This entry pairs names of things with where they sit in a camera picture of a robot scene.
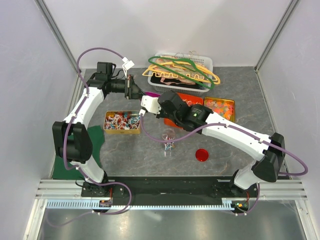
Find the purple plastic scoop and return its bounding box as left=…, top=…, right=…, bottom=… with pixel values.
left=144, top=91, right=161, bottom=98

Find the orange tray of lollipops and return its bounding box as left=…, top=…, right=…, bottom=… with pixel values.
left=163, top=93, right=204, bottom=129

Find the gold tin of candies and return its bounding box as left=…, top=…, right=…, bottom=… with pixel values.
left=103, top=110, right=141, bottom=135

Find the gold tin of gummies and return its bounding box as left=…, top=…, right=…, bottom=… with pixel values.
left=203, top=96, right=236, bottom=122

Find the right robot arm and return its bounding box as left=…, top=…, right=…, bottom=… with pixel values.
left=157, top=92, right=286, bottom=197

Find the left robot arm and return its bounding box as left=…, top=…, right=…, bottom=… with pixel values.
left=52, top=62, right=145, bottom=197

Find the black garment in basket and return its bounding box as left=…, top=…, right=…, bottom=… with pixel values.
left=150, top=76, right=206, bottom=90

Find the clear glass jar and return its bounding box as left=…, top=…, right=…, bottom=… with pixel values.
left=162, top=128, right=176, bottom=157

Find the white plastic basket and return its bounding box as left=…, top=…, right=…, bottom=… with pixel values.
left=142, top=52, right=221, bottom=97

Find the floral pink cloth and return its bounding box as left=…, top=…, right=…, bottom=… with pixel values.
left=154, top=57, right=208, bottom=86

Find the orange clothes hanger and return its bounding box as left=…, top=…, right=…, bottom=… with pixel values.
left=142, top=61, right=220, bottom=85

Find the green clothes hanger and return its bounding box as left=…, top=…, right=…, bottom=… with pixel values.
left=147, top=56, right=216, bottom=90

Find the yellow clothes hanger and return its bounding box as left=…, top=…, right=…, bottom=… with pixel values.
left=147, top=59, right=221, bottom=85

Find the red jar lid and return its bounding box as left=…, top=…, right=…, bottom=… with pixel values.
left=195, top=148, right=209, bottom=162

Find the green cloth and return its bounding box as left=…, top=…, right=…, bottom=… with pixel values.
left=51, top=125, right=105, bottom=180

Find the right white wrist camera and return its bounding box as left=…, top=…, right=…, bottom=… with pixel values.
left=139, top=95, right=162, bottom=116

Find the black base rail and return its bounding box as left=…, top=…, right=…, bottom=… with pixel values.
left=81, top=175, right=258, bottom=200

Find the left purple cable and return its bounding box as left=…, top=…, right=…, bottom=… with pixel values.
left=44, top=46, right=132, bottom=227

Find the purple cable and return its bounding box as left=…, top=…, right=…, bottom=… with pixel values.
left=44, top=46, right=132, bottom=227
left=139, top=113, right=309, bottom=217

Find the grey cable duct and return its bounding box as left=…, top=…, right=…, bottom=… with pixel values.
left=46, top=197, right=235, bottom=211

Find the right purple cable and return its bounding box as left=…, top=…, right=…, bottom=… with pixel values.
left=139, top=113, right=309, bottom=217

